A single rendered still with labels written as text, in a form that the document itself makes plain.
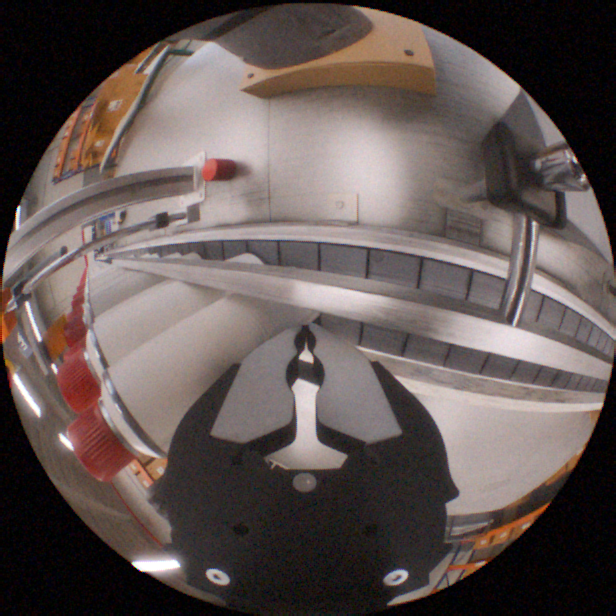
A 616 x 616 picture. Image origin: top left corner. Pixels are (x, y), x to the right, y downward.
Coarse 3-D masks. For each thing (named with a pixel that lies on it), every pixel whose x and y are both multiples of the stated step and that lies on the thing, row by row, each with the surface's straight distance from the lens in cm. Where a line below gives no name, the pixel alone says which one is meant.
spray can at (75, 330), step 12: (192, 252) 29; (132, 276) 25; (144, 276) 24; (156, 276) 24; (108, 288) 25; (120, 288) 24; (132, 288) 24; (144, 288) 24; (96, 300) 24; (108, 300) 23; (120, 300) 23; (84, 312) 25; (96, 312) 23; (72, 324) 25; (84, 324) 24; (72, 336) 24; (84, 336) 24
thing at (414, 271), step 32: (224, 256) 24; (288, 256) 18; (320, 256) 17; (352, 256) 16; (384, 256) 15; (416, 256) 15; (416, 288) 16; (448, 288) 15; (480, 288) 16; (320, 320) 19; (352, 320) 17; (544, 320) 20; (576, 320) 24; (384, 352) 18; (416, 352) 18; (448, 352) 19; (480, 352) 18; (608, 352) 38; (544, 384) 26; (576, 384) 32; (608, 384) 49
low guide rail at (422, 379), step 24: (312, 360) 17; (384, 360) 16; (408, 384) 15; (432, 384) 15; (456, 384) 16; (480, 384) 17; (504, 384) 19; (504, 408) 19; (528, 408) 21; (552, 408) 24; (576, 408) 30; (600, 408) 42
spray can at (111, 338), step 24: (264, 264) 19; (168, 288) 15; (192, 288) 15; (216, 288) 16; (120, 312) 14; (144, 312) 14; (168, 312) 14; (192, 312) 14; (96, 336) 14; (120, 336) 13; (144, 336) 13; (72, 360) 15; (96, 360) 14; (72, 384) 15; (96, 384) 14; (72, 408) 16
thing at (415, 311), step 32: (224, 288) 11; (256, 288) 9; (288, 288) 8; (320, 288) 8; (352, 288) 7; (384, 288) 8; (384, 320) 7; (416, 320) 7; (448, 320) 7; (480, 320) 7; (512, 352) 9; (544, 352) 10; (576, 352) 12
